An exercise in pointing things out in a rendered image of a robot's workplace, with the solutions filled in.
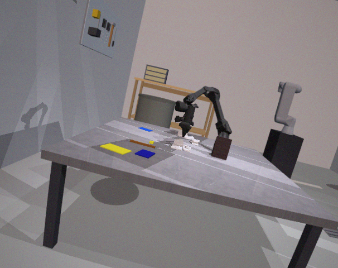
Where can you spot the yellow flat plate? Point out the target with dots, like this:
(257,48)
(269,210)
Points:
(115,148)

